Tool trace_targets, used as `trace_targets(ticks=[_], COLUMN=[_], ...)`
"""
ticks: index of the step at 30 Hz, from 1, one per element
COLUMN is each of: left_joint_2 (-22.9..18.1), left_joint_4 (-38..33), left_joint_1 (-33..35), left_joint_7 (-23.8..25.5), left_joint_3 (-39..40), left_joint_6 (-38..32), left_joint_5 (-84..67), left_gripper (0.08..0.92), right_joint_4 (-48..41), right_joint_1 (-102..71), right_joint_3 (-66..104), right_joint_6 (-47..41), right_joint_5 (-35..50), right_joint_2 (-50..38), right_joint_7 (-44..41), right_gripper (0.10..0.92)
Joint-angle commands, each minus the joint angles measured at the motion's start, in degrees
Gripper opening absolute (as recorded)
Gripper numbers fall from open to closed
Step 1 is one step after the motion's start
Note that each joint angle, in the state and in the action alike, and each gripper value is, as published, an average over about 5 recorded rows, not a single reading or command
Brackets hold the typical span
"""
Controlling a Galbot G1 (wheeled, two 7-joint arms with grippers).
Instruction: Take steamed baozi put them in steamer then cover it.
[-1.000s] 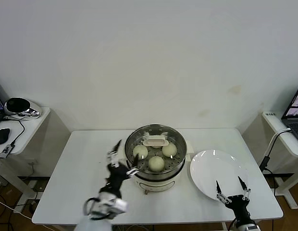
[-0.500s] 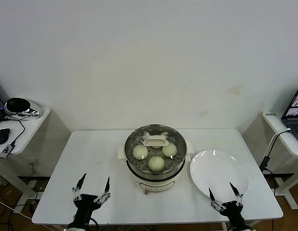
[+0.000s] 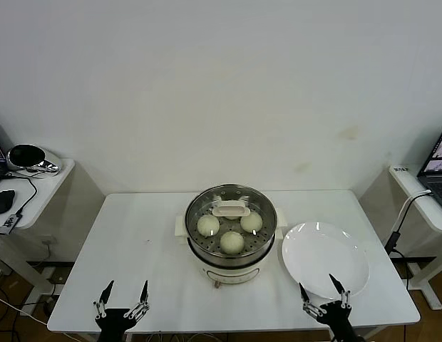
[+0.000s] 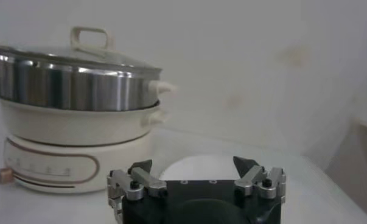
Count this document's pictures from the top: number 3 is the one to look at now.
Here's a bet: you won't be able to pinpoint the black usb cable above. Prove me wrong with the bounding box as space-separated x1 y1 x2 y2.
3 170 38 217

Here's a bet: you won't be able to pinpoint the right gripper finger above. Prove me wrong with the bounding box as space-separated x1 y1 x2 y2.
328 273 352 309
298 282 327 320

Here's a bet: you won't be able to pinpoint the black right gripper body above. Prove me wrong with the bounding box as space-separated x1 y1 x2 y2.
315 301 361 342

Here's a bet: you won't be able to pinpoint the white side desk with label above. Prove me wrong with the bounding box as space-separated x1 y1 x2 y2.
388 165 442 311

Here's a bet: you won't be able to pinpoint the black computer mouse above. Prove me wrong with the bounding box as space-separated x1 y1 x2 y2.
0 190 16 215

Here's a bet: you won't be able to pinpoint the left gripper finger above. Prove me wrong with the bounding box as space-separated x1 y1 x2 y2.
92 280 115 318
123 279 150 320

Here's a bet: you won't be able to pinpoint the white floor power strip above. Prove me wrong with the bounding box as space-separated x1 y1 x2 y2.
42 269 65 286

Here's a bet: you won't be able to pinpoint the grey laptop charging cable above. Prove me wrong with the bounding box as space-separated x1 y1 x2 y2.
384 190 433 256

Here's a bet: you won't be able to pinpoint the perforated steel steamer basket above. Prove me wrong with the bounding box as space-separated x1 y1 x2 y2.
173 184 288 269

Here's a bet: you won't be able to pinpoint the round white plate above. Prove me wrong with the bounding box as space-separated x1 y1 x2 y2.
281 222 371 300

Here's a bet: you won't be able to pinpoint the grey open laptop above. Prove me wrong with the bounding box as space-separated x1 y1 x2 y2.
416 122 442 217

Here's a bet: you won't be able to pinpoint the white electric cooker pot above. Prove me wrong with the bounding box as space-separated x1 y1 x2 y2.
174 227 279 289

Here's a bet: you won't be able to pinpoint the black headphones on shelf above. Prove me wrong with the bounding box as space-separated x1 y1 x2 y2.
6 143 61 176

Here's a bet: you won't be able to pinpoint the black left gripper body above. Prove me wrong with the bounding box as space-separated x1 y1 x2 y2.
94 308 145 342

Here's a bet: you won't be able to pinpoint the grey usb hub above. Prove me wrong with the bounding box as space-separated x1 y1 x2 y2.
0 212 23 235

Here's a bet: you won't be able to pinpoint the round glass pot lid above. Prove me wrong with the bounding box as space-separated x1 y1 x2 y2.
185 184 278 256

